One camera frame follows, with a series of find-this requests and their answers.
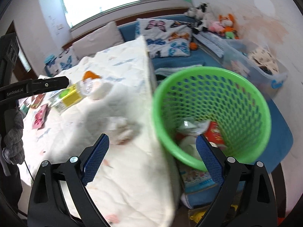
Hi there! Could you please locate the pink plush pig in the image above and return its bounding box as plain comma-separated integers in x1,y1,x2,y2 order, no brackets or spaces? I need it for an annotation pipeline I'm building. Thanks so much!
208,21,225,33

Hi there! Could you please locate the cartoon printed blue cushion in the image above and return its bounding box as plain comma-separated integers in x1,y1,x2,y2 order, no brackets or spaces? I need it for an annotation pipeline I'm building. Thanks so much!
179,163,239,208

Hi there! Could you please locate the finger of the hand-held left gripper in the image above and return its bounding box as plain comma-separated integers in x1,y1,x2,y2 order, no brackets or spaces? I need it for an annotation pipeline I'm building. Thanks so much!
32,76,70,94

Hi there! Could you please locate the striped folded cloth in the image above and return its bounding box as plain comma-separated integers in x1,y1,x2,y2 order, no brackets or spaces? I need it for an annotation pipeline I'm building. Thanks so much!
196,32,225,58

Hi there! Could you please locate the pink snack wrapper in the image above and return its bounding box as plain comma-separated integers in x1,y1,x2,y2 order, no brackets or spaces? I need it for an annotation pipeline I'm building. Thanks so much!
32,104,49,130

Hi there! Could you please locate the small plastic jelly cup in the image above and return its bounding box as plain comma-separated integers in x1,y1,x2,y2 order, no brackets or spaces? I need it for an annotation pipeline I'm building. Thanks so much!
80,78,112,101

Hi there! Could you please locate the green plastic mesh basket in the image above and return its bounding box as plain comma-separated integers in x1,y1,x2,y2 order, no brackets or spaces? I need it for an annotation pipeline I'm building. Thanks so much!
151,67,272,172

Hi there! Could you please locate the window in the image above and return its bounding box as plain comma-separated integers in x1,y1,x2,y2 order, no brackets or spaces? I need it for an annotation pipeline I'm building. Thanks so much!
59,0,187,27

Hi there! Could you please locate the yellow toy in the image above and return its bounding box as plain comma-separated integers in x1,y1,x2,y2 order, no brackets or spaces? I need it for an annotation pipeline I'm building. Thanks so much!
189,211,206,223

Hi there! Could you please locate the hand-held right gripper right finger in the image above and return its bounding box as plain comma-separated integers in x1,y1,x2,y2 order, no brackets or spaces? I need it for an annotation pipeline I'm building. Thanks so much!
195,134,278,227

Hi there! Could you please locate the cartoon printed bag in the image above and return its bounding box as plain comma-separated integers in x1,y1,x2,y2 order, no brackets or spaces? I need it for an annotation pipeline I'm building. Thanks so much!
18,93,46,110

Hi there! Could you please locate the patterned cloth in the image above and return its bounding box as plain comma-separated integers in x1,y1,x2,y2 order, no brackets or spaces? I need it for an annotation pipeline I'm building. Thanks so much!
247,46,280,74

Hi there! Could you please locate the person's left hand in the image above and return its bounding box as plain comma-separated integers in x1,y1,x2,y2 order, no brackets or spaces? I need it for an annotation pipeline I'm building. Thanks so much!
2,109,25,165

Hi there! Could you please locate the butterfly print pillow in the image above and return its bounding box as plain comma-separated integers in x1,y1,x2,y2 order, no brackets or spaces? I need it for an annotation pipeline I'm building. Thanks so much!
45,46,80,77
136,19,193,58

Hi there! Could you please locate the red printed cylindrical can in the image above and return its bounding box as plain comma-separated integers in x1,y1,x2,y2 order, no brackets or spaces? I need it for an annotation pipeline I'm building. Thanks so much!
205,122,225,147

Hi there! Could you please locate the yellow snack piece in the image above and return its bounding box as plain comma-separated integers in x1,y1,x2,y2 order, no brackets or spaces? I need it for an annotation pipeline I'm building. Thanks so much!
82,70,102,81

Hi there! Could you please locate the crumpled white paper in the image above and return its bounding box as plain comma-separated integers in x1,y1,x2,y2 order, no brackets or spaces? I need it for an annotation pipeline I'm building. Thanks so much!
106,117,133,145

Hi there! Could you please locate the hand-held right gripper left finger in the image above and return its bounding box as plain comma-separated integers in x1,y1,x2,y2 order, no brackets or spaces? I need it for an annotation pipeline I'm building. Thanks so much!
28,133,110,227

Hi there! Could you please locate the white printed wrapper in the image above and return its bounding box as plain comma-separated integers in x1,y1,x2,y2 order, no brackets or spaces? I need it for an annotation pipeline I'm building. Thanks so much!
176,119,211,138

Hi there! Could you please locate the milk carton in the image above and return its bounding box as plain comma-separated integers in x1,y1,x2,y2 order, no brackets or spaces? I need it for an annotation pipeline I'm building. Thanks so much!
48,84,83,113

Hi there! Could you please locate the black and white plush cow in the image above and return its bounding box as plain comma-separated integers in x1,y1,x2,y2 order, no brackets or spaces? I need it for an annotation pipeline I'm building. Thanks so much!
192,2,215,35

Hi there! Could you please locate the clear plastic storage box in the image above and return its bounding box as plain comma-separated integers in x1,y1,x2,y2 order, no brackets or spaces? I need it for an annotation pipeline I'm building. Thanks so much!
223,39,288,100

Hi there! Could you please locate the blue stool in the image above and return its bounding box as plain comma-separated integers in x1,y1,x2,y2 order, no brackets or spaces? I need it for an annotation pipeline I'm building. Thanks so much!
260,98,294,173

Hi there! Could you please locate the grey cushion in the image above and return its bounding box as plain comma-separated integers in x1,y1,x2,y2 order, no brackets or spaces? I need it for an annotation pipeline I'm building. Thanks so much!
72,21,125,58

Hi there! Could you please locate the small white plush dog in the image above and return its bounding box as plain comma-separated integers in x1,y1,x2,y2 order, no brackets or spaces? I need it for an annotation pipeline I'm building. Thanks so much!
185,6,197,18

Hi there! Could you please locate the orange plush fox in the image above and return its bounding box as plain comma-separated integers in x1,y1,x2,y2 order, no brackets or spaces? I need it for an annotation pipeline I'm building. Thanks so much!
218,13,239,39

